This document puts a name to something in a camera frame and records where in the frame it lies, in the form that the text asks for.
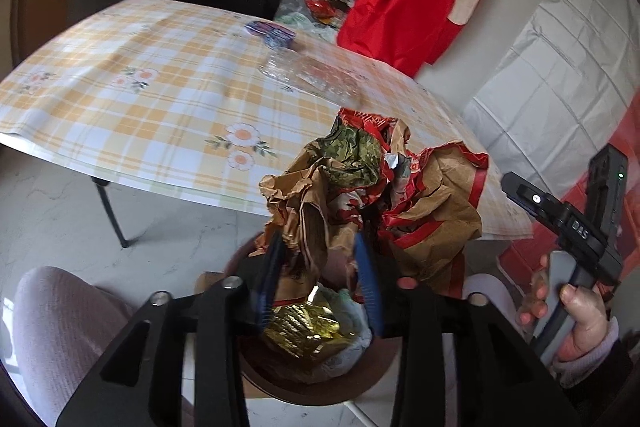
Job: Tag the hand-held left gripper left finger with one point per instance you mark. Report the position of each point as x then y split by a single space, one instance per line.
270 274

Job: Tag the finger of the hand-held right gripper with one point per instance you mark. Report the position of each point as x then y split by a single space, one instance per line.
530 197

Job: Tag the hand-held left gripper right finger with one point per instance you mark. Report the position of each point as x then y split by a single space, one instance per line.
367 289

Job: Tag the brown red paper bag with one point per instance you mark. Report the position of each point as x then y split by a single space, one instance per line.
440 207

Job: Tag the brown round bin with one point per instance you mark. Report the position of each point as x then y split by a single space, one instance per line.
320 388

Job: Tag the green patterned wrapper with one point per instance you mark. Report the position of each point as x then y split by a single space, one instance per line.
352 152

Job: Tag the person's right forearm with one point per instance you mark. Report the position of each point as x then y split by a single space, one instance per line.
600 367

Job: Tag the person's right hand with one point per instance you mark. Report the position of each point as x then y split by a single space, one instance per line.
585 312

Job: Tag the gold foil wrapper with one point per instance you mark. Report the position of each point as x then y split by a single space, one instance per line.
300 327

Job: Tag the flat cardboard sheet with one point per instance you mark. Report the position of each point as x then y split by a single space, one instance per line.
207 281

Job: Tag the white tube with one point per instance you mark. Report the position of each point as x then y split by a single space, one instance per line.
362 414

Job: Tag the white folded cover sheet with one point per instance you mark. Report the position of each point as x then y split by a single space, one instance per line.
550 72

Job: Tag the black table leg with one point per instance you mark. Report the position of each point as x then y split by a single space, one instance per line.
112 217

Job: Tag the yellow checked floral tablecloth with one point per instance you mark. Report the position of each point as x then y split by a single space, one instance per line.
150 117

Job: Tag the blue packet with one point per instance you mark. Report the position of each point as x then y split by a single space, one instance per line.
272 34

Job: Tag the red snack packet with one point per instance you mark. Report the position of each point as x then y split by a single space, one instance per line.
322 9

